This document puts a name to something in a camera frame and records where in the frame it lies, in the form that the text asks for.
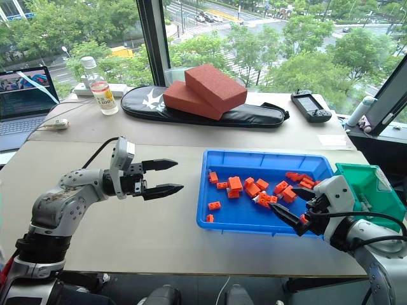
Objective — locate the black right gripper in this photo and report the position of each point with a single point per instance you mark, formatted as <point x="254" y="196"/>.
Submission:
<point x="318" y="211"/>

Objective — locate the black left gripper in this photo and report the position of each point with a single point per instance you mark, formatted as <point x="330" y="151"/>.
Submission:
<point x="132" y="182"/>

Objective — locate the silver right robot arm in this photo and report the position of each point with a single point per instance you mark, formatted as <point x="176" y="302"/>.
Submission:
<point x="378" y="263"/>

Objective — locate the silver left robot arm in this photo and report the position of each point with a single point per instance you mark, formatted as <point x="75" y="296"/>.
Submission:
<point x="60" y="209"/>

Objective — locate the green plastic bin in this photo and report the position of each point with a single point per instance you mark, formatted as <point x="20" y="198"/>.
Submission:
<point x="362" y="181"/>

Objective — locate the orange building block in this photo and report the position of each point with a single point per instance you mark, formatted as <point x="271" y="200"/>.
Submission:
<point x="253" y="190"/>
<point x="233" y="194"/>
<point x="281" y="187"/>
<point x="222" y="185"/>
<point x="292" y="176"/>
<point x="235" y="183"/>
<point x="307" y="184"/>
<point x="306" y="178"/>
<point x="214" y="206"/>
<point x="304" y="218"/>
<point x="288" y="194"/>
<point x="248" y="181"/>
<point x="213" y="177"/>
<point x="210" y="218"/>
<point x="262" y="184"/>
<point x="317" y="183"/>
<point x="264" y="199"/>

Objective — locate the blue plastic tray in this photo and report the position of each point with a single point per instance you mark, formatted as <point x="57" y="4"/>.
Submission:
<point x="241" y="219"/>

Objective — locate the white paper label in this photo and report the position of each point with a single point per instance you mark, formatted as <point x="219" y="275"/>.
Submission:
<point x="332" y="140"/>

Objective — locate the large red brick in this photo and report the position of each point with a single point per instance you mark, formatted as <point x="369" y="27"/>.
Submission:
<point x="216" y="85"/>
<point x="184" y="100"/>

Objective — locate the white power strip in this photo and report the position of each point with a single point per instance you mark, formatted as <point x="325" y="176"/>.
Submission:
<point x="119" y="89"/>

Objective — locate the black racket bag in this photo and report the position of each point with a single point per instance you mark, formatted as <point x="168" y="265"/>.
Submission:
<point x="254" y="116"/>

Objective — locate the clear bottle with white cap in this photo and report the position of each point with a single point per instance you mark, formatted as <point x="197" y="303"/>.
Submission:
<point x="103" y="95"/>

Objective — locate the black handheld controller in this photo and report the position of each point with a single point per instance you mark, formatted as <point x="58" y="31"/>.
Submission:
<point x="310" y="105"/>

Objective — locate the black side table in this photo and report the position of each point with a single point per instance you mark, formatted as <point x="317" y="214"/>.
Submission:
<point x="381" y="149"/>

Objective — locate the dark rounded shape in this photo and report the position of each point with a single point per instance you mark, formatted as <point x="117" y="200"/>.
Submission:
<point x="162" y="295"/>
<point x="238" y="295"/>

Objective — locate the small pink object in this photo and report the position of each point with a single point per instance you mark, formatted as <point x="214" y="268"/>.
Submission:
<point x="366" y="124"/>

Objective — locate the white thermos bottle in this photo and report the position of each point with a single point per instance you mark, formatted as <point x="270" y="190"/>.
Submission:
<point x="359" y="111"/>

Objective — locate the white plug adapter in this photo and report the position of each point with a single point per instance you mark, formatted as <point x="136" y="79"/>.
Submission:
<point x="58" y="124"/>

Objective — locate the open laptop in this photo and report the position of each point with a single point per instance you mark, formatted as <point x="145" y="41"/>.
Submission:
<point x="22" y="101"/>

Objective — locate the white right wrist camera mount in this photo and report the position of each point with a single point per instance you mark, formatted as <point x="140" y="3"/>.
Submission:
<point x="335" y="190"/>

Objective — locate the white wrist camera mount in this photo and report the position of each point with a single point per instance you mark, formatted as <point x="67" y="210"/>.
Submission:
<point x="335" y="190"/>
<point x="122" y="152"/>

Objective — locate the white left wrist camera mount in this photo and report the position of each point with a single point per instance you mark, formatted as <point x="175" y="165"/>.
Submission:
<point x="122" y="152"/>

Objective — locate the dark window frame pillar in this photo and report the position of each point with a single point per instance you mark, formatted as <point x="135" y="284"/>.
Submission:
<point x="152" y="41"/>

